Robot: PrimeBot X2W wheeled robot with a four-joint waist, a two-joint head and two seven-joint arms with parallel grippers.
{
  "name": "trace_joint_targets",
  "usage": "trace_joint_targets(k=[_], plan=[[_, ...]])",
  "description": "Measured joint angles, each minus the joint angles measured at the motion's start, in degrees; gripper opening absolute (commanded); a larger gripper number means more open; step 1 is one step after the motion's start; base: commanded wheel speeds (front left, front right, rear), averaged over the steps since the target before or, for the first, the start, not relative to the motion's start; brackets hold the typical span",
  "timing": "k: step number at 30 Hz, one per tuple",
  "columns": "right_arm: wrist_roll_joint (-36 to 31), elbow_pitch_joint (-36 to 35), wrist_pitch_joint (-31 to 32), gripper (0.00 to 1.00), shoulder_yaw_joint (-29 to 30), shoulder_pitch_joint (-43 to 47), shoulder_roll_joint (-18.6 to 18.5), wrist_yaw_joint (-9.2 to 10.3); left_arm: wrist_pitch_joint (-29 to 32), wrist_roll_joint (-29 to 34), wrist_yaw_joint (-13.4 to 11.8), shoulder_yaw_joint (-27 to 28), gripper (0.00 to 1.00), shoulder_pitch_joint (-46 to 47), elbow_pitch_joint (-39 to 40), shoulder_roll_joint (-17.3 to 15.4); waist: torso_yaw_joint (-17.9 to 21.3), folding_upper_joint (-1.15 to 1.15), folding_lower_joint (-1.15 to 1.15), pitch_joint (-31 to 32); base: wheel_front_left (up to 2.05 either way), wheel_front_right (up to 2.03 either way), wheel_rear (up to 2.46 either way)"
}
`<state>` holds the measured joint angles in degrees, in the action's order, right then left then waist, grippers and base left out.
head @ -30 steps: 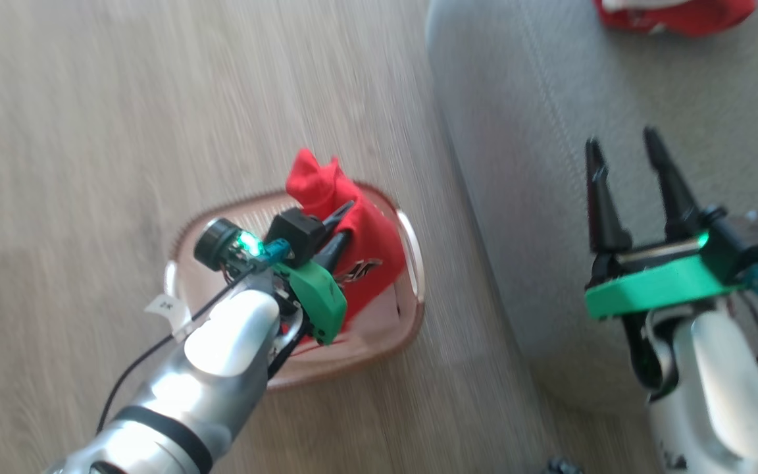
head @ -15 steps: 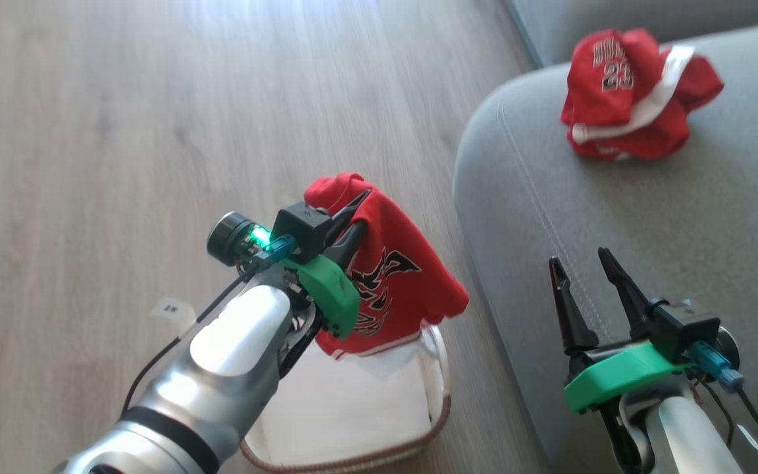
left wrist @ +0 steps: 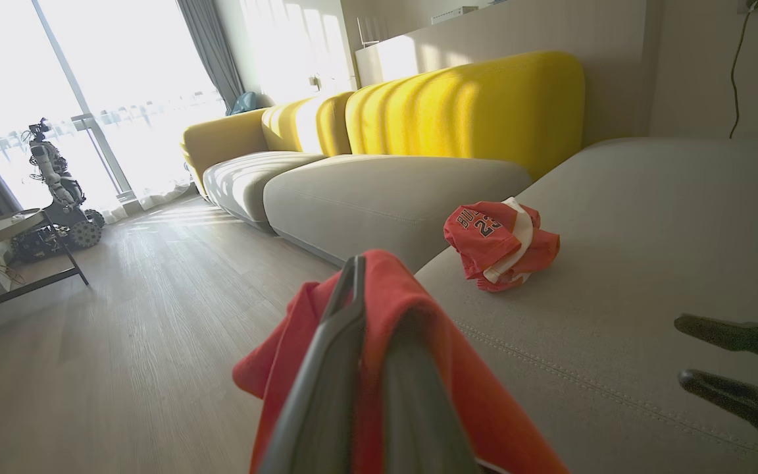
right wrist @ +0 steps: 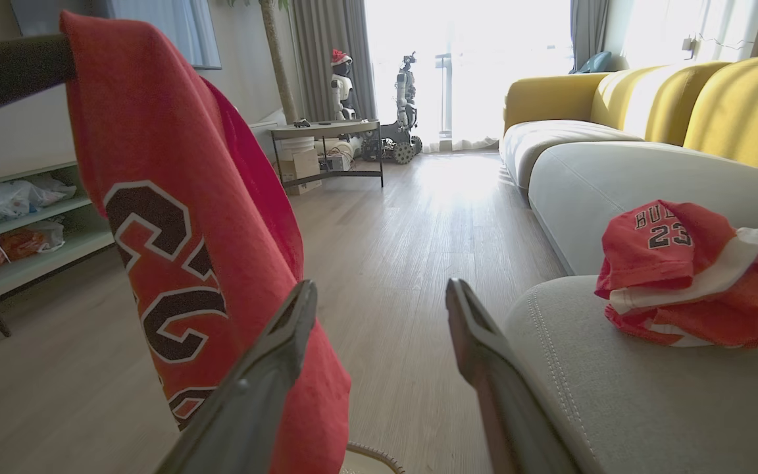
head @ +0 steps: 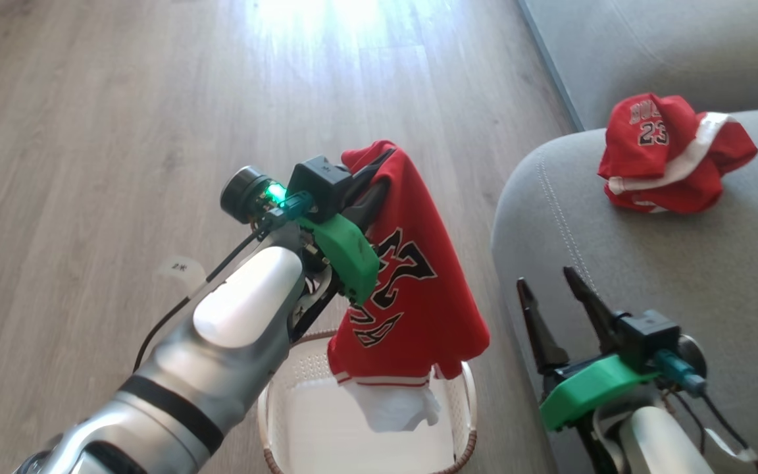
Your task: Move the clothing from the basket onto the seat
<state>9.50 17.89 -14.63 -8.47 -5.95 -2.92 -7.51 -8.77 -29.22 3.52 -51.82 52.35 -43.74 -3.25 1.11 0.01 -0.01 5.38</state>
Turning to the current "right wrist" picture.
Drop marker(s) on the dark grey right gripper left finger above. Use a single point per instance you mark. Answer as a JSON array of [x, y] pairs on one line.
[[247, 408]]

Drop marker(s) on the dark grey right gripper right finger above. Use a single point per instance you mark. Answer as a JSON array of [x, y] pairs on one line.
[[504, 408]]

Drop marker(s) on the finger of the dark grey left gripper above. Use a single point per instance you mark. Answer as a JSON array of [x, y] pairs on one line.
[[10, 76]]

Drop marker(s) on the red shirt with black letters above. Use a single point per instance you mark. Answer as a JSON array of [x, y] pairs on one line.
[[175, 131]]

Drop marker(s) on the red Bulls 23 jersey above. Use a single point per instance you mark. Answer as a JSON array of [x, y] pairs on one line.
[[675, 263]]

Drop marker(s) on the grey and yellow sofa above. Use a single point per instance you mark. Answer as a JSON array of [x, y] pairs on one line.
[[616, 178]]

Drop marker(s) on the grey fabric curtain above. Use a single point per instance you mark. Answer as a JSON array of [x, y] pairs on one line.
[[588, 29]]

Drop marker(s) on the clear plastic bag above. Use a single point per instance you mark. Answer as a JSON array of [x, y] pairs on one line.
[[10, 197]]

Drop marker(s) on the orange snack bag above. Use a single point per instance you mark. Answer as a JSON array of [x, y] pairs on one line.
[[20, 243]]

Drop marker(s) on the white woven laundry basket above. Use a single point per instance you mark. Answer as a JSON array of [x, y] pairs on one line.
[[379, 455]]

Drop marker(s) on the white shelf unit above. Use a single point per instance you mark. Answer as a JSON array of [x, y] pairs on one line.
[[37, 263]]

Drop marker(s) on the cardboard box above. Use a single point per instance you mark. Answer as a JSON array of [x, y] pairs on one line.
[[300, 168]]

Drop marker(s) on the indoor plant trunk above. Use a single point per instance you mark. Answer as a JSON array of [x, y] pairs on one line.
[[280, 66]]

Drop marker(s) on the wheeled robot with knobby tyres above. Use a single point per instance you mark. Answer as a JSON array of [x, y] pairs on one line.
[[405, 112]]

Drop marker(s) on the grey curtain beside plant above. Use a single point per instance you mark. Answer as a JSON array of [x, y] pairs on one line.
[[333, 52]]

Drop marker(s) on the white robot with santa hat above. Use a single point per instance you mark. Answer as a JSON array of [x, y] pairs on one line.
[[341, 85]]

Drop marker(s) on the teal cushion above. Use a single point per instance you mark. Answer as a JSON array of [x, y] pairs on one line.
[[595, 62]]

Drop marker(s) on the wall television screen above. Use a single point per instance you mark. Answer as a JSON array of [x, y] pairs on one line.
[[155, 26]]

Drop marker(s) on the black frame low table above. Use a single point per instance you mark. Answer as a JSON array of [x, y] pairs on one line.
[[326, 128]]

